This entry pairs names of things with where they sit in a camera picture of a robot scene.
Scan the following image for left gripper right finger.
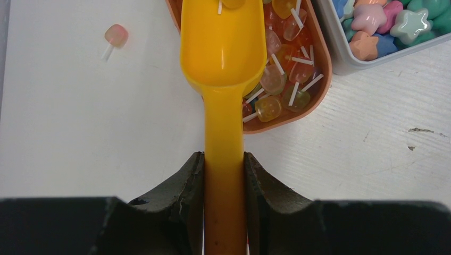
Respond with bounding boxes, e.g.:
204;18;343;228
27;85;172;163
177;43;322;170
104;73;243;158
244;152;314;254

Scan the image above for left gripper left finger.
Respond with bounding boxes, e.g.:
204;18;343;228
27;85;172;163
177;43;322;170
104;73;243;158
129;152;205;254

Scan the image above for orange plastic scoop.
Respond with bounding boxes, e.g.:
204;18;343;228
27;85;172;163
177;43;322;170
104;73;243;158
180;1;267;254

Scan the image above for loose pink lollipop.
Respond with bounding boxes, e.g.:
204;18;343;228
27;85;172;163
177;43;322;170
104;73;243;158
102;24;129;61

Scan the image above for grey star candy tin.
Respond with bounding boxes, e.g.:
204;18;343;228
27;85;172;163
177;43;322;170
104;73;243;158
313;1;450;75

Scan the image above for pink oval lollipop tin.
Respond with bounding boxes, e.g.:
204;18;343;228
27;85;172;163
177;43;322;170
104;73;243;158
166;1;331;134

